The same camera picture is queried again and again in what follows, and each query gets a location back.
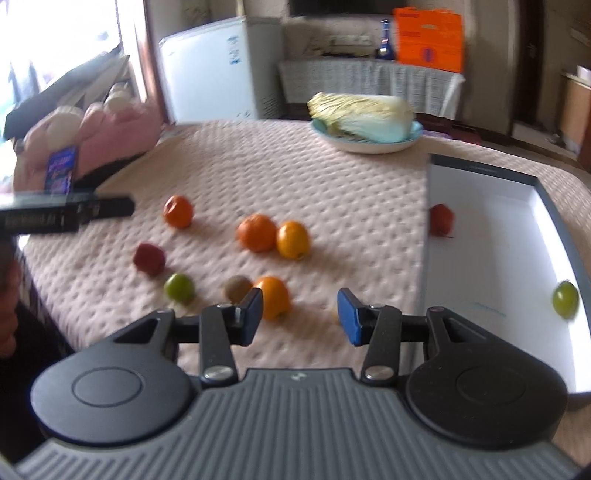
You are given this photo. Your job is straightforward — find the orange cardboard box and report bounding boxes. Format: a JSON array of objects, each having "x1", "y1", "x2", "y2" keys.
[{"x1": 392, "y1": 7, "x2": 464, "y2": 73}]

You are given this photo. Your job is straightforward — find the black television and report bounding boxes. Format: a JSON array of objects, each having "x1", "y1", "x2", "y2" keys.
[{"x1": 288, "y1": 0, "x2": 398, "y2": 19}]

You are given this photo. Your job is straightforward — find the grey box with white inside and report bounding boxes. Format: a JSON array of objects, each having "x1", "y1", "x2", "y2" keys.
[{"x1": 414, "y1": 154, "x2": 591, "y2": 412}]

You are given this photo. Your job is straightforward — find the brown kiwi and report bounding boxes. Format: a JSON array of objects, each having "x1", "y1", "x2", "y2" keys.
[{"x1": 224, "y1": 275, "x2": 254, "y2": 305}]

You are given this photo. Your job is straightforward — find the yellow-orange orange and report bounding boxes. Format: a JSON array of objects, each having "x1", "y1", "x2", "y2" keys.
[{"x1": 276, "y1": 220, "x2": 311, "y2": 260}]

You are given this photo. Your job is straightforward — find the dark red fruit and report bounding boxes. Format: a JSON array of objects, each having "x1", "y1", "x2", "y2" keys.
[
  {"x1": 133, "y1": 243, "x2": 166, "y2": 278},
  {"x1": 429, "y1": 203, "x2": 455, "y2": 238}
]

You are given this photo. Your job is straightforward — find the person's left hand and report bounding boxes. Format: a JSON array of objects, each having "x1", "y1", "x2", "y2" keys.
[{"x1": 0, "y1": 251, "x2": 22, "y2": 358}]

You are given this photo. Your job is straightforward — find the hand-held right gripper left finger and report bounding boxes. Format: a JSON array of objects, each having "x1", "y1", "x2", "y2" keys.
[{"x1": 111, "y1": 287, "x2": 264, "y2": 387}]

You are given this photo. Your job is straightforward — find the blue printed packet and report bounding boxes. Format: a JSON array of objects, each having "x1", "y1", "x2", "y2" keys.
[{"x1": 45, "y1": 146, "x2": 78, "y2": 193}]

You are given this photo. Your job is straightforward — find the napa cabbage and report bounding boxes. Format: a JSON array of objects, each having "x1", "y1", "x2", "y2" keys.
[{"x1": 307, "y1": 91, "x2": 415, "y2": 144}]

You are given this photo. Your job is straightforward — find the green fruit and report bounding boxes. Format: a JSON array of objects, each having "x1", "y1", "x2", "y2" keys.
[
  {"x1": 552, "y1": 280, "x2": 580, "y2": 319},
  {"x1": 164, "y1": 272, "x2": 195, "y2": 305}
]

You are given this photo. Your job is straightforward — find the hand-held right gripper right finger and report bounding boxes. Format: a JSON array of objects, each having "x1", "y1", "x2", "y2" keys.
[{"x1": 337, "y1": 288, "x2": 481, "y2": 387}]

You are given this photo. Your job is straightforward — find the orange tangerine with stem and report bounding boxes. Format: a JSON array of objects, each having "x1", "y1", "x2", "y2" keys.
[{"x1": 236, "y1": 213, "x2": 279, "y2": 253}]

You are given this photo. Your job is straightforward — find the black bag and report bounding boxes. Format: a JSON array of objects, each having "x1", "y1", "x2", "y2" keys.
[{"x1": 4, "y1": 54, "x2": 134, "y2": 141}]

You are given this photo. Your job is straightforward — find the light blue plate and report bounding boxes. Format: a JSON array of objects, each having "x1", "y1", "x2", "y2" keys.
[{"x1": 310, "y1": 117, "x2": 424, "y2": 154}]

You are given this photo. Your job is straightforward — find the cabinet with grey cloth cover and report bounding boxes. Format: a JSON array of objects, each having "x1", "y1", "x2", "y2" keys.
[{"x1": 278, "y1": 56, "x2": 466, "y2": 120}]

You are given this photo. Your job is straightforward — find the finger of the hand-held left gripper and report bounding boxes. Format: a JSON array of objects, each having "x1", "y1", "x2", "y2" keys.
[{"x1": 78, "y1": 196, "x2": 136, "y2": 228}]

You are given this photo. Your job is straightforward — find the white chest freezer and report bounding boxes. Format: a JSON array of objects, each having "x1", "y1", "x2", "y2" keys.
[{"x1": 159, "y1": 15, "x2": 283, "y2": 124}]

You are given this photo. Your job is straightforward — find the blue glass bottle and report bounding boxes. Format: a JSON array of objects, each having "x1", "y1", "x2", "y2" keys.
[{"x1": 375, "y1": 18, "x2": 396, "y2": 61}]

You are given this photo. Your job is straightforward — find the brown cardboard box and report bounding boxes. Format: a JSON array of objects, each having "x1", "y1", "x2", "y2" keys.
[{"x1": 558, "y1": 65, "x2": 591, "y2": 160}]

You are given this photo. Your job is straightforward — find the round orange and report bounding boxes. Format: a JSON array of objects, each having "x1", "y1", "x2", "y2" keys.
[{"x1": 253, "y1": 275, "x2": 293, "y2": 321}]

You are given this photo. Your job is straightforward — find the dark orange tangerine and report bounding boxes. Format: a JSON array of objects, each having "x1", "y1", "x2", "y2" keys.
[{"x1": 163, "y1": 195, "x2": 195, "y2": 230}]

